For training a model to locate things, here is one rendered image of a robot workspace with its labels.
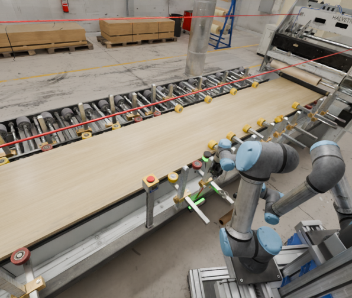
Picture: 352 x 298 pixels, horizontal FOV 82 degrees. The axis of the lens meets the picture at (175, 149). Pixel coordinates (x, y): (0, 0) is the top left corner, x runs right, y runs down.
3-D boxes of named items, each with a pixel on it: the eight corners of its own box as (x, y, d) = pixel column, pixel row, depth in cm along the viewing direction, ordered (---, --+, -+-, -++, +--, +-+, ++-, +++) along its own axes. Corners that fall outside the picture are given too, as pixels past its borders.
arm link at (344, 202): (342, 233, 110) (307, 159, 92) (337, 210, 120) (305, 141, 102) (372, 233, 102) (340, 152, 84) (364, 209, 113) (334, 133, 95)
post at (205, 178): (202, 197, 174) (215, 158, 142) (199, 198, 173) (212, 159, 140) (200, 194, 176) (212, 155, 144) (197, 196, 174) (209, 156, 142)
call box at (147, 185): (158, 189, 115) (159, 181, 110) (148, 195, 112) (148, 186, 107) (152, 181, 119) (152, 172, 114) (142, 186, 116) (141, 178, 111)
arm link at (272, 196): (278, 213, 119) (260, 206, 121) (279, 198, 127) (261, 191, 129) (285, 206, 114) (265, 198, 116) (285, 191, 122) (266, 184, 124)
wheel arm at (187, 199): (209, 223, 140) (210, 220, 137) (205, 226, 138) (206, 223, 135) (172, 181, 163) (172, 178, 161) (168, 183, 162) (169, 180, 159)
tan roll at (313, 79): (356, 100, 275) (362, 92, 267) (352, 103, 269) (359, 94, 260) (267, 64, 353) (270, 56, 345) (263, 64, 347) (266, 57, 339)
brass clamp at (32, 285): (46, 288, 106) (43, 285, 103) (16, 307, 99) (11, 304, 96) (44, 277, 109) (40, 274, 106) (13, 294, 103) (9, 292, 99)
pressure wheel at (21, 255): (15, 268, 110) (5, 261, 102) (26, 253, 116) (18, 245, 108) (29, 272, 109) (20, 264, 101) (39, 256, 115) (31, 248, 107)
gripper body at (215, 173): (206, 173, 136) (210, 161, 127) (212, 166, 141) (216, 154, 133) (216, 179, 133) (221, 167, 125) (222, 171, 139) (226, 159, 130)
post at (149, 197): (153, 225, 145) (155, 188, 115) (147, 229, 143) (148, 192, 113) (150, 220, 148) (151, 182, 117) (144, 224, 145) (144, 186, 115)
